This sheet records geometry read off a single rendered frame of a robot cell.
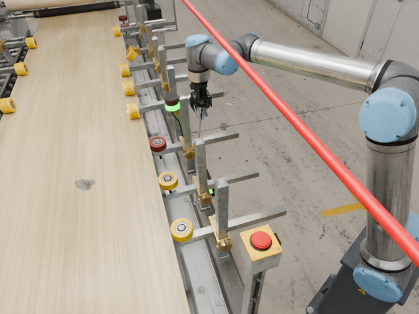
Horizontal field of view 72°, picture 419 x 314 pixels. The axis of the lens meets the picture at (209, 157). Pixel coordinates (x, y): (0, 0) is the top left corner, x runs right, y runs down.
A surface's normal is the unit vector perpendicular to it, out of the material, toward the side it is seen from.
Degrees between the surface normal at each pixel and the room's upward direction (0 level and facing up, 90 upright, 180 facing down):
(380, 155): 92
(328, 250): 0
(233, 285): 0
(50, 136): 0
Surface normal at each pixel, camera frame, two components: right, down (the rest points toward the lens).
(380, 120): -0.72, 0.40
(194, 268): -0.04, -0.73
